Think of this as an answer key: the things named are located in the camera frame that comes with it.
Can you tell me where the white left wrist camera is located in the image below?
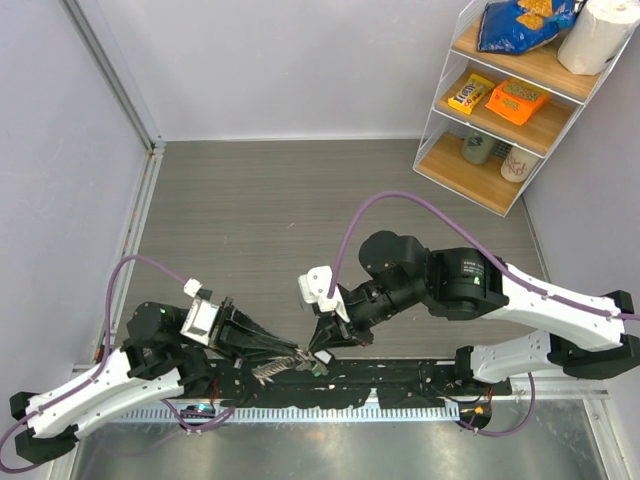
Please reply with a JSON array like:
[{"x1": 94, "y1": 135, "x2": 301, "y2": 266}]
[{"x1": 180, "y1": 278, "x2": 219, "y2": 346}]

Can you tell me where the yellow candy bag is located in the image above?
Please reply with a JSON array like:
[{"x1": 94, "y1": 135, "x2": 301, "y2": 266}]
[{"x1": 447, "y1": 74, "x2": 495, "y2": 115}]

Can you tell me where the white wire wooden shelf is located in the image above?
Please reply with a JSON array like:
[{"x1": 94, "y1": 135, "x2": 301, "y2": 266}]
[{"x1": 412, "y1": 0, "x2": 640, "y2": 218}]

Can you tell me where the orange candy bag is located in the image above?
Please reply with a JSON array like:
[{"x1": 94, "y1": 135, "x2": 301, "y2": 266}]
[{"x1": 486, "y1": 78, "x2": 551, "y2": 126}]

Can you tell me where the white printed cup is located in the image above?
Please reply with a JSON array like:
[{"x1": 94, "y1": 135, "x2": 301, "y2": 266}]
[{"x1": 500, "y1": 146, "x2": 540, "y2": 183}]

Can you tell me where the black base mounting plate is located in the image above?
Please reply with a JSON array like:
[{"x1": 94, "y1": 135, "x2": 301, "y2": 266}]
[{"x1": 181, "y1": 359, "x2": 512, "y2": 410}]

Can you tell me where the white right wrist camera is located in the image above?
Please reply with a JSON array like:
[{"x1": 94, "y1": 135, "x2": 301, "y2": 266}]
[{"x1": 297, "y1": 265, "x2": 350, "y2": 323}]

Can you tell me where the aluminium cable duct rail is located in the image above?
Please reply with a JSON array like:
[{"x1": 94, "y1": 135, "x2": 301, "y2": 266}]
[{"x1": 111, "y1": 401, "x2": 460, "y2": 424}]

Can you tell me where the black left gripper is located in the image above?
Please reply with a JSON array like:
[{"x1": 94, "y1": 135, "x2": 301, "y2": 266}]
[{"x1": 178, "y1": 294, "x2": 299, "y2": 366}]

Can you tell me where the grey green cup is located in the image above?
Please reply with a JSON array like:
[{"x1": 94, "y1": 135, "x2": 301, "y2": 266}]
[{"x1": 461, "y1": 129, "x2": 497, "y2": 165}]

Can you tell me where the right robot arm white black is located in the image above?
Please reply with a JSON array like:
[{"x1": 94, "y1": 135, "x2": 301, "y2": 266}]
[{"x1": 298, "y1": 231, "x2": 639, "y2": 394}]

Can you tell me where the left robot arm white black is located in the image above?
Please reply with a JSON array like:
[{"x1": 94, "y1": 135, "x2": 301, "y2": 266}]
[{"x1": 10, "y1": 297, "x2": 299, "y2": 465}]

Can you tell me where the blue chips bag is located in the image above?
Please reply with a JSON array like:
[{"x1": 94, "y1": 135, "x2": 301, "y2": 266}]
[{"x1": 476, "y1": 0, "x2": 582, "y2": 55}]

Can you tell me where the white paper towel roll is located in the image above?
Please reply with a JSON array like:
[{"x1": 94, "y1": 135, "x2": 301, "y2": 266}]
[{"x1": 557, "y1": 0, "x2": 639, "y2": 75}]

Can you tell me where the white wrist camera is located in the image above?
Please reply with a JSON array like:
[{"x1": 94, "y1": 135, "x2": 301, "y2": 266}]
[
  {"x1": 180, "y1": 278, "x2": 219, "y2": 346},
  {"x1": 297, "y1": 265, "x2": 350, "y2": 323}
]

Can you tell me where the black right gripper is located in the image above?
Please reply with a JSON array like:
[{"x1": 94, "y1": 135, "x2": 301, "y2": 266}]
[{"x1": 309, "y1": 279, "x2": 427, "y2": 352}]

